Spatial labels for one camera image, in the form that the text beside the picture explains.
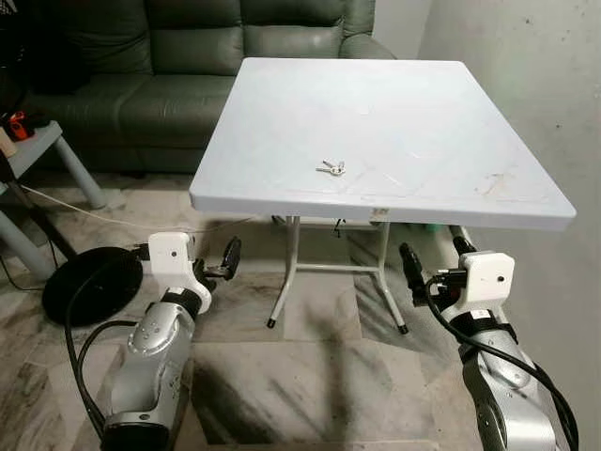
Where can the white plastic folding table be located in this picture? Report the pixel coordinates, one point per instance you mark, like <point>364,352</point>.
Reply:
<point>376,122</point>

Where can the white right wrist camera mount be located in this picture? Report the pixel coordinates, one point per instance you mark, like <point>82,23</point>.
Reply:
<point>488,277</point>

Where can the grey side table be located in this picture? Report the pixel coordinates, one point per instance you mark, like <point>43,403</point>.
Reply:
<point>38,141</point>

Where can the black round floor stand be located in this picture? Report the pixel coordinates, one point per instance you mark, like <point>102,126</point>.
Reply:
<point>89,287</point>

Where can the small orange object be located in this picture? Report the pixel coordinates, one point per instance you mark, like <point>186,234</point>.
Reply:
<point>17,124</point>

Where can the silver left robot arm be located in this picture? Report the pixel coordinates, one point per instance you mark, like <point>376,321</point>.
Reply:
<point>155,357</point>

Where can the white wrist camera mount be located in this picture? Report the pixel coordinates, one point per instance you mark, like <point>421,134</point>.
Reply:
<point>488,277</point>
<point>169,258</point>

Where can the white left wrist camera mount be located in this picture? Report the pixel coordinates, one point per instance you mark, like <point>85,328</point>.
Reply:
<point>169,258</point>

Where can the dark green leather sofa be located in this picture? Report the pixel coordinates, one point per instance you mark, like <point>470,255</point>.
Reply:
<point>188,103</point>

